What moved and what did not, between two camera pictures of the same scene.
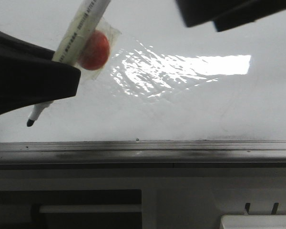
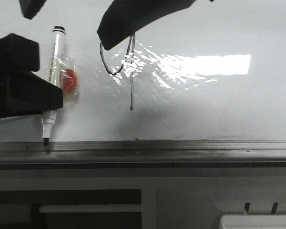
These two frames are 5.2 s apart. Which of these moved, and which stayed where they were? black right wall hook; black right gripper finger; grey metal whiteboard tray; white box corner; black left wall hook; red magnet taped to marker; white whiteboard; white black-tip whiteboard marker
Moved: red magnet taped to marker; white black-tip whiteboard marker; black right gripper finger
Stayed: black right wall hook; black left wall hook; white whiteboard; grey metal whiteboard tray; white box corner
